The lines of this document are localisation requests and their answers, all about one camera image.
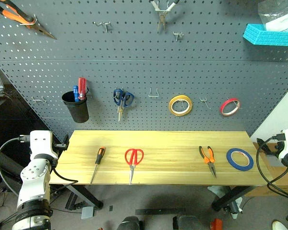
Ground grey foot pedal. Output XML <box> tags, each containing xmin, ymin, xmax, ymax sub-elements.
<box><xmin>80</xmin><ymin>206</ymin><xmax>95</xmax><ymax>220</ymax></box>

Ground white shoe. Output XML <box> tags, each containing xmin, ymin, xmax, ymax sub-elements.
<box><xmin>271</xmin><ymin>220</ymin><xmax>288</xmax><ymax>230</ymax></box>

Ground large orange black long-nose pliers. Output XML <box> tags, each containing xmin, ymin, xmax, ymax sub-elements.
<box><xmin>0</xmin><ymin>0</ymin><xmax>58</xmax><ymax>40</ymax></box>

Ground black flat floor bar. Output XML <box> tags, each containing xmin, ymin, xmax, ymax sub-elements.
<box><xmin>134</xmin><ymin>207</ymin><xmax>186</xmax><ymax>216</ymax></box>

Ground grey metal pegboard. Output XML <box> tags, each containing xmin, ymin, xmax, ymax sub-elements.
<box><xmin>0</xmin><ymin>0</ymin><xmax>288</xmax><ymax>144</ymax></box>

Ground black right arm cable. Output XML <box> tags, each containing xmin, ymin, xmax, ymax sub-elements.
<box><xmin>255</xmin><ymin>134</ymin><xmax>288</xmax><ymax>200</ymax></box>

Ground red handled scissors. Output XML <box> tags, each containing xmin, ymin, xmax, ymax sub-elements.
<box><xmin>124</xmin><ymin>148</ymin><xmax>144</xmax><ymax>185</ymax></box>

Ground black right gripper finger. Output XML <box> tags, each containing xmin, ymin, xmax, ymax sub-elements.
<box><xmin>256</xmin><ymin>137</ymin><xmax>271</xmax><ymax>154</ymax></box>

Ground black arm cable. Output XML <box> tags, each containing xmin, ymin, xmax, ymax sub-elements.
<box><xmin>0</xmin><ymin>135</ymin><xmax>79</xmax><ymax>197</ymax></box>
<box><xmin>255</xmin><ymin>134</ymin><xmax>288</xmax><ymax>200</ymax></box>

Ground yellow tape roll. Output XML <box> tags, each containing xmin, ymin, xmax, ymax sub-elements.
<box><xmin>168</xmin><ymin>94</ymin><xmax>193</xmax><ymax>117</ymax></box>

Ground blue handled scissors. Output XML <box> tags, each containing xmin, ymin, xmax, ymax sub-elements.
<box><xmin>113</xmin><ymin>88</ymin><xmax>135</xmax><ymax>122</ymax></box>

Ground turquoise plastic basket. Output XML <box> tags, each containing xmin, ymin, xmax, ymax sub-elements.
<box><xmin>242</xmin><ymin>23</ymin><xmax>288</xmax><ymax>47</ymax></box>

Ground orange black handled screwdriver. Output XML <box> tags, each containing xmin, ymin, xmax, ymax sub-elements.
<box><xmin>90</xmin><ymin>146</ymin><xmax>107</xmax><ymax>184</ymax></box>

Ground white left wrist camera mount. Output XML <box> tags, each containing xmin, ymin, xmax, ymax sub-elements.
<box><xmin>29</xmin><ymin>130</ymin><xmax>59</xmax><ymax>161</ymax></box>

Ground clear plastic bag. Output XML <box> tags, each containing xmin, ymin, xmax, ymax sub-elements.
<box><xmin>257</xmin><ymin>0</ymin><xmax>288</xmax><ymax>32</ymax></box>

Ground blue handled screwdriver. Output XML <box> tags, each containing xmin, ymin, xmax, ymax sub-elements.
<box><xmin>72</xmin><ymin>85</ymin><xmax>80</xmax><ymax>103</ymax></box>

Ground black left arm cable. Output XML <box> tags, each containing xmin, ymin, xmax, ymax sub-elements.
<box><xmin>0</xmin><ymin>135</ymin><xmax>79</xmax><ymax>197</ymax></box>

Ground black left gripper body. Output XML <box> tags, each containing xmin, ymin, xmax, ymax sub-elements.
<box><xmin>52</xmin><ymin>138</ymin><xmax>66</xmax><ymax>152</ymax></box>

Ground red tape roll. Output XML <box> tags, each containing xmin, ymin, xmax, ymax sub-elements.
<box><xmin>220</xmin><ymin>97</ymin><xmax>241</xmax><ymax>117</ymax></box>

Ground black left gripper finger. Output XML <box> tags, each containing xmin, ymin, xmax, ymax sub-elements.
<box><xmin>62</xmin><ymin>134</ymin><xmax>70</xmax><ymax>151</ymax></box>

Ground small orange floor object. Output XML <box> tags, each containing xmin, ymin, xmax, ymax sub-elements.
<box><xmin>210</xmin><ymin>218</ymin><xmax>223</xmax><ymax>230</ymax></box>

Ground black cup holder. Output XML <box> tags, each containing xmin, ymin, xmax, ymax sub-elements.
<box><xmin>61</xmin><ymin>90</ymin><xmax>90</xmax><ymax>124</ymax></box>

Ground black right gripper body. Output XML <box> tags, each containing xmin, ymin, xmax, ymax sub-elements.
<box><xmin>268</xmin><ymin>142</ymin><xmax>280</xmax><ymax>157</ymax></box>

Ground black table leg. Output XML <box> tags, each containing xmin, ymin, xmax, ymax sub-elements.
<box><xmin>66</xmin><ymin>184</ymin><xmax>104</xmax><ymax>209</ymax></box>
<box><xmin>211</xmin><ymin>185</ymin><xmax>256</xmax><ymax>212</ymax></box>

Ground blue tape roll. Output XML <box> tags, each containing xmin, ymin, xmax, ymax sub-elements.
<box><xmin>226</xmin><ymin>148</ymin><xmax>254</xmax><ymax>172</ymax></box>

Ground white handled pliers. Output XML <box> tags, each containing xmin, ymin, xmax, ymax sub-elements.
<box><xmin>149</xmin><ymin>0</ymin><xmax>180</xmax><ymax>32</ymax></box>

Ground orange black needle-nose pliers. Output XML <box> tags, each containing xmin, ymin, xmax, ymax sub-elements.
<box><xmin>198</xmin><ymin>145</ymin><xmax>217</xmax><ymax>179</ymax></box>

